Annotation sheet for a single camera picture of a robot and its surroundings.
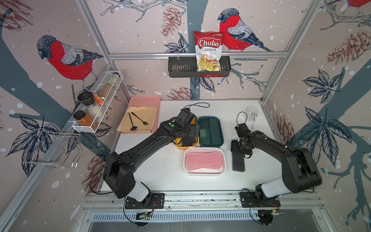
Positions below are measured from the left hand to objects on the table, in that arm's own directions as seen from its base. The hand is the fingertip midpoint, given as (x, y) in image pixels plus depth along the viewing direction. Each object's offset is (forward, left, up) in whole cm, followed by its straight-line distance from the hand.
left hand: (194, 126), depth 81 cm
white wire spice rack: (+3, +48, +16) cm, 51 cm away
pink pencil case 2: (-17, -12, -17) cm, 27 cm away
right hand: (-5, -27, -18) cm, 33 cm away
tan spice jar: (+15, +49, +15) cm, 54 cm away
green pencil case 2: (+6, -15, -15) cm, 22 cm away
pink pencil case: (-11, -7, -19) cm, 24 cm away
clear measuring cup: (+23, -45, -16) cm, 53 cm away
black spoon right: (+16, +37, -20) cm, 45 cm away
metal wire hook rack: (-21, +55, +15) cm, 60 cm away
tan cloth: (+19, +42, -19) cm, 50 cm away
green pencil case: (+6, -7, -16) cm, 18 cm away
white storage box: (-20, -6, -16) cm, 27 cm away
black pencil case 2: (-14, -27, -17) cm, 35 cm away
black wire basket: (+49, +6, +7) cm, 50 cm away
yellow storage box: (+1, +10, -21) cm, 23 cm away
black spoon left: (+12, +43, -19) cm, 49 cm away
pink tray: (+39, +37, -20) cm, 58 cm away
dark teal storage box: (-4, -11, -16) cm, 20 cm away
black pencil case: (-2, +4, -14) cm, 15 cm away
